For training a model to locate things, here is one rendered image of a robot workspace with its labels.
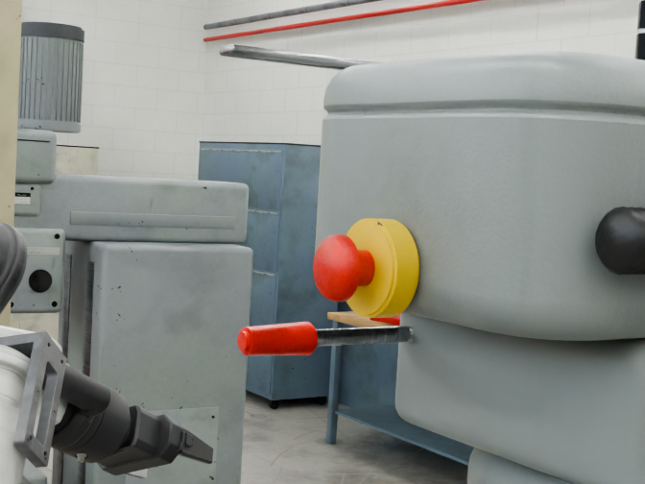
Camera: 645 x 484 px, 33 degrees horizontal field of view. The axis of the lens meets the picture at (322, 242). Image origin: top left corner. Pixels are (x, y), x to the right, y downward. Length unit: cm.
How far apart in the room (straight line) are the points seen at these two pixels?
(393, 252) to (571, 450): 17
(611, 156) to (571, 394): 16
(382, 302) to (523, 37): 647
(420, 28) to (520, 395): 722
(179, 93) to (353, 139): 989
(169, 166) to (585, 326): 998
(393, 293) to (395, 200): 6
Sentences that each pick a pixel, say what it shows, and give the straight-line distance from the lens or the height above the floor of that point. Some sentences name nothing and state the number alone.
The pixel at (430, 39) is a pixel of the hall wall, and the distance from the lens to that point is 779.
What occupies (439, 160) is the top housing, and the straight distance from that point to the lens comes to 63.
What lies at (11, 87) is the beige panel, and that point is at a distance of 235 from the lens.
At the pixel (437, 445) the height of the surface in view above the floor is 23.
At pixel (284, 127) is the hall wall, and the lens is 932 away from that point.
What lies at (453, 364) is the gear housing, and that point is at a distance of 77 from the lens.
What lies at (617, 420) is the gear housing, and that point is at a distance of 66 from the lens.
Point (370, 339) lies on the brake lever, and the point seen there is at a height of 170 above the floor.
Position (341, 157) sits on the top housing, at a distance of 71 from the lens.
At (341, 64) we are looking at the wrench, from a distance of 77.
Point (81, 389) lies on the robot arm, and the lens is 119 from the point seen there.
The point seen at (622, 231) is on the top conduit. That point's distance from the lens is 57.
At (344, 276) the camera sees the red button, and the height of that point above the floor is 176.
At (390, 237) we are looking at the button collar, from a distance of 63.
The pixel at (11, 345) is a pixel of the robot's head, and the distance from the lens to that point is 78.
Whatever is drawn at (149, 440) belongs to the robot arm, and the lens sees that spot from 130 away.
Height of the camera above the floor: 182
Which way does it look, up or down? 4 degrees down
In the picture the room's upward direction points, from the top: 3 degrees clockwise
